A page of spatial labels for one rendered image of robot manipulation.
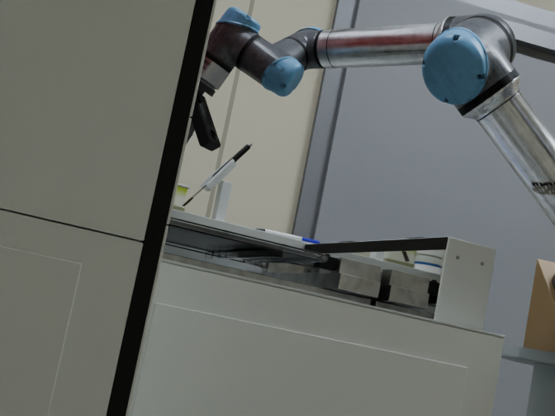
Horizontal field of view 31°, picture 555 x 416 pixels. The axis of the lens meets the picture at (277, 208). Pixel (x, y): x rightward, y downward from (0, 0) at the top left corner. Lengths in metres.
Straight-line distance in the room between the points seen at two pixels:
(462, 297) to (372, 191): 1.92
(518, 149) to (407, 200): 1.90
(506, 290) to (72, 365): 2.72
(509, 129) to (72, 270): 0.84
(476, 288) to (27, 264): 0.80
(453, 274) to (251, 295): 0.38
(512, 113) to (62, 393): 0.90
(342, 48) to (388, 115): 1.67
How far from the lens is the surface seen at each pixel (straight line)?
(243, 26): 1.93
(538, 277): 1.99
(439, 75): 1.70
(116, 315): 1.16
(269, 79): 1.90
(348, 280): 1.75
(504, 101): 1.71
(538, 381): 1.94
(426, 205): 3.61
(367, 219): 3.53
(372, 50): 1.92
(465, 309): 1.66
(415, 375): 1.54
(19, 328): 1.13
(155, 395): 1.38
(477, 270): 1.67
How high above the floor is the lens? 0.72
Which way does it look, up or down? 8 degrees up
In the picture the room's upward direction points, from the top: 11 degrees clockwise
